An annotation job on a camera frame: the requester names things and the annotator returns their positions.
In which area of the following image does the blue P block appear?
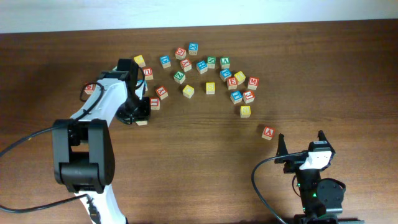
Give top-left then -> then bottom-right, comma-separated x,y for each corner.
220,68 -> 232,82

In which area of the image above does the red C block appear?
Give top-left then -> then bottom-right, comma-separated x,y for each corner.
175,47 -> 187,60

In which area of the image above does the red E block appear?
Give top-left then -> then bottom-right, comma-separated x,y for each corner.
226,77 -> 238,90

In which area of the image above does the green R block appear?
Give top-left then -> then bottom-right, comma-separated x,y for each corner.
136,120 -> 148,126

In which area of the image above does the red K block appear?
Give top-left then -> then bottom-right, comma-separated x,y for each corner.
155,86 -> 169,100

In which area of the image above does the red I block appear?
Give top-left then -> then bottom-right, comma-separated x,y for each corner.
150,98 -> 160,110

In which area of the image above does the blue H block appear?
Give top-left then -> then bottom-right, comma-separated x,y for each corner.
197,60 -> 208,74

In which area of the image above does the red M block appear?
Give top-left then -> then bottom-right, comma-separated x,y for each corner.
248,77 -> 259,90

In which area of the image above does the red U block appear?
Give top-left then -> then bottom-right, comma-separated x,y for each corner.
143,68 -> 154,80

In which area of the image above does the blue 5 block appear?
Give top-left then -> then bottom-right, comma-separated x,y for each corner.
136,80 -> 148,91

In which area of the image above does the red Y block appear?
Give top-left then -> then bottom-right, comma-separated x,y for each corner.
180,58 -> 192,72

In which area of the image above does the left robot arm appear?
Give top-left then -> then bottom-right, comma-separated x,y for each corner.
52,58 -> 151,223

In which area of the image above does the yellow block right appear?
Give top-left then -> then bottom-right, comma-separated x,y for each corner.
234,71 -> 246,85

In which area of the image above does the red 3 block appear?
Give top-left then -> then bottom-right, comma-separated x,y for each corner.
243,90 -> 255,104

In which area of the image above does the yellow S block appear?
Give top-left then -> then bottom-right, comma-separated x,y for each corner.
240,105 -> 251,118
206,82 -> 216,95

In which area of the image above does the green V block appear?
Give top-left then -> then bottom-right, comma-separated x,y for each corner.
220,57 -> 231,69

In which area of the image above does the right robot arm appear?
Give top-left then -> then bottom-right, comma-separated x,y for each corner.
276,131 -> 346,223

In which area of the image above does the blue D block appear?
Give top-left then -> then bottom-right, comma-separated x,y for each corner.
160,55 -> 171,68

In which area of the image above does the yellow block centre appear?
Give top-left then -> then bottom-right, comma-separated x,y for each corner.
182,85 -> 195,98

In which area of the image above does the blue E block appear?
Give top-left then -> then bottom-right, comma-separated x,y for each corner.
230,90 -> 243,105

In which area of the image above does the red 6 block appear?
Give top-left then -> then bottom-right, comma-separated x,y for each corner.
83,83 -> 96,95

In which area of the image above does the yellow block top left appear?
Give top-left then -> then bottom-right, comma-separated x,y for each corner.
133,55 -> 146,68

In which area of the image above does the blue X block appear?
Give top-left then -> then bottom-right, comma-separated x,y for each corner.
188,42 -> 198,55

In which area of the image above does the green Z block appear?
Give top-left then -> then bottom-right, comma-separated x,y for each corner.
174,71 -> 186,84

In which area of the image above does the green N block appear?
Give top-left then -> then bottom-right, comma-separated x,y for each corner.
206,56 -> 216,69

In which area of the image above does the red A block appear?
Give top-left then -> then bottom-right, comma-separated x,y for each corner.
262,126 -> 275,140

